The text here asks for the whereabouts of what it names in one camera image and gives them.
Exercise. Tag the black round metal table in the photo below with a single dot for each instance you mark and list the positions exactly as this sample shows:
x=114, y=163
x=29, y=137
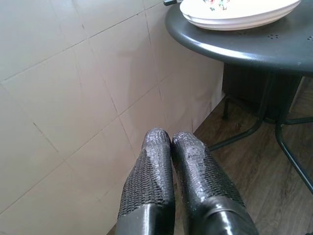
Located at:
x=244, y=49

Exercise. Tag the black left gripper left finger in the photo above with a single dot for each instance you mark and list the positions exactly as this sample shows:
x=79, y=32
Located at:
x=146, y=183

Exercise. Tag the small floral plate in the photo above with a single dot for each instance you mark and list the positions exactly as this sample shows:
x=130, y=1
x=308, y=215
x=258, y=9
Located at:
x=232, y=17

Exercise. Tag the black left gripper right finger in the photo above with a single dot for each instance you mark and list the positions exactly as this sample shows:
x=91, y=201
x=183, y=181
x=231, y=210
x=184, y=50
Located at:
x=203, y=181

